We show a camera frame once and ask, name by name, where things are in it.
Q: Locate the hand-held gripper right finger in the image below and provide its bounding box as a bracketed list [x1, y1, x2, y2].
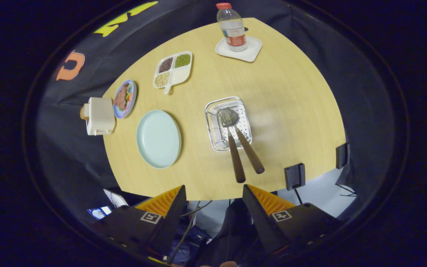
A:
[242, 184, 344, 261]

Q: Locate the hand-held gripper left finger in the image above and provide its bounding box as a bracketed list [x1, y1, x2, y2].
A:
[98, 185, 187, 261]

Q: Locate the metal fork with brown handle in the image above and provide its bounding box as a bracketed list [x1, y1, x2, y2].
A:
[220, 111, 246, 184]

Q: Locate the metal spoon with brown handle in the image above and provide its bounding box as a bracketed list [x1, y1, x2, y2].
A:
[218, 108, 265, 175]

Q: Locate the person's dark clothing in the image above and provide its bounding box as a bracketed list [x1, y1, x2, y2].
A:
[195, 198, 264, 267]

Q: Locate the black table clamp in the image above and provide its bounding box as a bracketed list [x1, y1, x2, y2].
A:
[335, 142, 351, 169]
[284, 163, 306, 191]

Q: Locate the lit laptop screen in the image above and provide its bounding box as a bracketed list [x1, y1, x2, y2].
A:
[87, 206, 112, 220]

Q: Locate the pale green plate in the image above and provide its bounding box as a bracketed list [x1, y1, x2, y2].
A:
[136, 110, 182, 169]

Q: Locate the white toaster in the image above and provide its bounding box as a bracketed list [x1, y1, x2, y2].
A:
[86, 97, 116, 136]

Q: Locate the blue plate with food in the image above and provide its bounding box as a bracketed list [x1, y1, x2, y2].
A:
[113, 80, 137, 119]

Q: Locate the white divided dish with beans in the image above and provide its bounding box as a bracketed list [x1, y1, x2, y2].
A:
[153, 51, 193, 95]

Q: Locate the white square coaster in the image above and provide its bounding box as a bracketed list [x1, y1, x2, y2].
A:
[215, 36, 262, 62]

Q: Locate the clear bottle with red cap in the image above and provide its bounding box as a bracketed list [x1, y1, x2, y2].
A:
[216, 3, 247, 52]

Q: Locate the grey cable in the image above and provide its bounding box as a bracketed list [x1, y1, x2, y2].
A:
[167, 200, 213, 265]

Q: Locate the metal wire basket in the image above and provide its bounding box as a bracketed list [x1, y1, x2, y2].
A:
[205, 97, 253, 152]

